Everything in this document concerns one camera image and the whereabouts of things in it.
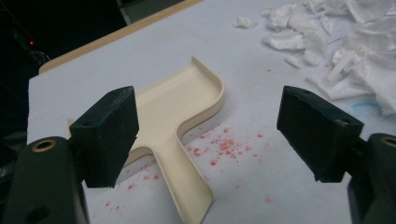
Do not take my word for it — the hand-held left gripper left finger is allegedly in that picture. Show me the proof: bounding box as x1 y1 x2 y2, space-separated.
68 86 140 189

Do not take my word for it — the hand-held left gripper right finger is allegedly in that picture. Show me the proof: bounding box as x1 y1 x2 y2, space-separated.
276 85 364 184

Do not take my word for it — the cream dustpan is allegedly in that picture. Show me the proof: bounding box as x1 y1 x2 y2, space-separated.
66 56 225 224

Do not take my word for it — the pile of white tissue scraps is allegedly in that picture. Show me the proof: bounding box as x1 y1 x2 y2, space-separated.
233 0 396 117

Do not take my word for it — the scatter of red crumbs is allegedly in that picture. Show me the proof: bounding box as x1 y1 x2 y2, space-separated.
90 122 275 218

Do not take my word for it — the wooden table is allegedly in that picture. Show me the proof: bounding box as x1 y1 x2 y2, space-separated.
38 0 205 75

